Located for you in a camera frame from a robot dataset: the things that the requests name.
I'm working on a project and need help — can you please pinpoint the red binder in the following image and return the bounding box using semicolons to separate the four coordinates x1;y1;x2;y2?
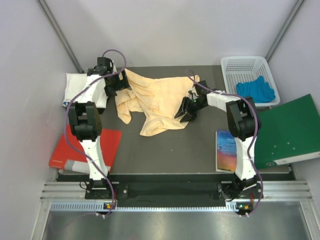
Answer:
48;125;122;174

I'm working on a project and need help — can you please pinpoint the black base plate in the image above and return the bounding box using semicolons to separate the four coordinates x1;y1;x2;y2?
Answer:
84;173;263;201

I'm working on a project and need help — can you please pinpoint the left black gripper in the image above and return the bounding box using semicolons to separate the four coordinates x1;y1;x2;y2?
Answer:
104;69;131;96

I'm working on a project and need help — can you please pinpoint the green binder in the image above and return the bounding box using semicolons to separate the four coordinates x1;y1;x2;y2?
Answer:
254;94;320;170

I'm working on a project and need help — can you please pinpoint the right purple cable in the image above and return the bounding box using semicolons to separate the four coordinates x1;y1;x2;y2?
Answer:
186;69;265;218

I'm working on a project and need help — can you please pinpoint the blue t shirt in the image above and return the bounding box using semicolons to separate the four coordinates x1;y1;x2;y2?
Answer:
236;76;276;103

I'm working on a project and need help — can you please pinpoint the white folded t shirt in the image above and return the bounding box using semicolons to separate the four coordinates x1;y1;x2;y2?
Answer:
61;72;111;109

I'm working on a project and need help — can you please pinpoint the yellow t shirt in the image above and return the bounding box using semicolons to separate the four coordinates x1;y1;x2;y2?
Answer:
115;69;193;137

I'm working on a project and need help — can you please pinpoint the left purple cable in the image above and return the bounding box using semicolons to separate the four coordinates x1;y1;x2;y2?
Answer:
63;49;127;217

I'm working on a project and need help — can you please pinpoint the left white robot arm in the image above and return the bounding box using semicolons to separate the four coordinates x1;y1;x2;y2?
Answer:
68;56;130;199

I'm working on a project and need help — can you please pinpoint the purple cable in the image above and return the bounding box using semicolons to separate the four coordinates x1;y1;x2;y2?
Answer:
63;49;127;217
186;69;265;218

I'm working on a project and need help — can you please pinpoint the blue orange book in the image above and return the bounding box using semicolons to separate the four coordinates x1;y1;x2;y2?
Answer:
215;130;237;173

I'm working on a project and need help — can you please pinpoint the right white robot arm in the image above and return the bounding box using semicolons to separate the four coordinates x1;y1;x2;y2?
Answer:
174;80;261;198

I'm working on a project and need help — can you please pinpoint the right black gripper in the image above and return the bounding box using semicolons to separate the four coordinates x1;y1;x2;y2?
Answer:
174;97;207;123

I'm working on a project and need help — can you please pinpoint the aluminium frame rail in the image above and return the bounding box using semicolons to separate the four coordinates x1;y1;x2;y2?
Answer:
31;175;320;240

